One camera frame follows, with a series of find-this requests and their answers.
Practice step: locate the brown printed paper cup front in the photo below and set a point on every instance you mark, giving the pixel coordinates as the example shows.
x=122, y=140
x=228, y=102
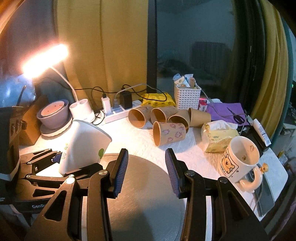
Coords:
x=166, y=133

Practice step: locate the brown paper cup leftmost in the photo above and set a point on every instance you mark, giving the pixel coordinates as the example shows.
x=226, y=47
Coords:
x=138, y=117

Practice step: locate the purple notebook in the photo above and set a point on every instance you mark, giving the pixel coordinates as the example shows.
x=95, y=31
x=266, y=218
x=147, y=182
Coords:
x=219, y=111

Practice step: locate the white scalloped plate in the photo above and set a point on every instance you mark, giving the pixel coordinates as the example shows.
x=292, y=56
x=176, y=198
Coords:
x=47, y=132

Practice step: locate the purple bowl with pink lid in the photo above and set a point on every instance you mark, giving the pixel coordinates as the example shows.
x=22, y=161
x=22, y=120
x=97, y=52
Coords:
x=55, y=114

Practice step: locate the white paper cup green print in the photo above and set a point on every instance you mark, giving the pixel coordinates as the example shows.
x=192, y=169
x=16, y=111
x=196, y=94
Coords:
x=85, y=145

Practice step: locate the round grey mat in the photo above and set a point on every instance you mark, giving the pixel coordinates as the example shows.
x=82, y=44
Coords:
x=146, y=208

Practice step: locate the yellow curtain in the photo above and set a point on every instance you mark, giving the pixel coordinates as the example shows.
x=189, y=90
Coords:
x=107, y=42
x=270, y=102

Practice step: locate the black smartphone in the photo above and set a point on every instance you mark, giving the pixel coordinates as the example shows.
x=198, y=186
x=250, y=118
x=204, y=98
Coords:
x=264, y=198

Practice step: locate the white tube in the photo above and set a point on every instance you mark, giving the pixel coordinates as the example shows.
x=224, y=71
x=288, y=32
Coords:
x=261, y=131

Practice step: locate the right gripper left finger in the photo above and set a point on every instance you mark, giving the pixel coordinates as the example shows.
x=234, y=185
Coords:
x=117, y=170

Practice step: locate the yellow snack packet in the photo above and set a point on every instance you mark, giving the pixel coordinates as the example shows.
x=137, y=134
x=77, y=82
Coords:
x=157, y=100

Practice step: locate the white ceramic bear mug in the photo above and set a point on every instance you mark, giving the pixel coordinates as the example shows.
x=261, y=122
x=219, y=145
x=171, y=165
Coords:
x=239, y=164

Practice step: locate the white lattice basket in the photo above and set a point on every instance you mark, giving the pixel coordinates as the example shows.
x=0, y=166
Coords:
x=186, y=91

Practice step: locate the plastic bag of fruit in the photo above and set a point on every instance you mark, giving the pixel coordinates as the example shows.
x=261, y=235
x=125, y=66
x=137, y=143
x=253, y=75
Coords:
x=17, y=91

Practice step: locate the yellow curtain left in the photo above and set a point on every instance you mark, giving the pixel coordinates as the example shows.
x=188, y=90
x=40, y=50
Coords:
x=107, y=42

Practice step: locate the white USB charger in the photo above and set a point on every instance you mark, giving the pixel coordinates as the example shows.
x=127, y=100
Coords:
x=106, y=105

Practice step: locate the pink small box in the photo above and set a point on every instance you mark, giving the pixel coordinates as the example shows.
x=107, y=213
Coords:
x=203, y=104

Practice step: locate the black power adapter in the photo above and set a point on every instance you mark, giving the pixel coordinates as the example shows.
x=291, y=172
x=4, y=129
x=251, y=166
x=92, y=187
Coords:
x=125, y=98

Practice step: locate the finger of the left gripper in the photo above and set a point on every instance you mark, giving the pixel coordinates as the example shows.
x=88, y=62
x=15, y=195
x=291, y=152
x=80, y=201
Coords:
x=47, y=156
x=79, y=174

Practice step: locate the brown paper cup rightmost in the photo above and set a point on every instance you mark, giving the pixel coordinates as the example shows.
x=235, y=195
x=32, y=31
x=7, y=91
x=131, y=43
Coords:
x=198, y=118

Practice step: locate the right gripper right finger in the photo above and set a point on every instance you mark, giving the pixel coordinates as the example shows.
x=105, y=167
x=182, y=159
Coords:
x=176, y=171

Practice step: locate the white power strip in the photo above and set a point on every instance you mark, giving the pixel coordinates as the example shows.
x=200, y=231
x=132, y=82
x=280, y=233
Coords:
x=120, y=112

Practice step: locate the yellow tissue pack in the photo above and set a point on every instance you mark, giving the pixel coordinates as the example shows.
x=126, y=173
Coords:
x=216, y=135

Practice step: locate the black scissors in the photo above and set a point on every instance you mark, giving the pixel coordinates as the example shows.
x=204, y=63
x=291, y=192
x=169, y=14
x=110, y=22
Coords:
x=237, y=118

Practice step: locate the yellow curtain right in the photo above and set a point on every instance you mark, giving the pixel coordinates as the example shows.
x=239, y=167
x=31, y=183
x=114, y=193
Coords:
x=270, y=102

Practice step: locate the brown cardboard box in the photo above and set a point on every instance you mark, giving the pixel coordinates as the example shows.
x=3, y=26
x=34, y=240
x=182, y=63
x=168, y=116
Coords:
x=30, y=135

